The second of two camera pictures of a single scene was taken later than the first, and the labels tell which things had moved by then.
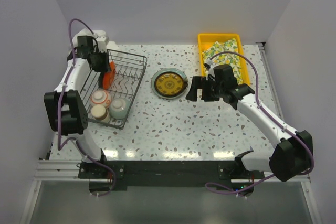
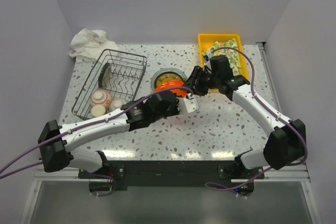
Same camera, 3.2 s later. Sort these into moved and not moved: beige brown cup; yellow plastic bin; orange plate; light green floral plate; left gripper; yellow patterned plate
Moved: orange plate; left gripper
Not moved: yellow patterned plate; beige brown cup; light green floral plate; yellow plastic bin
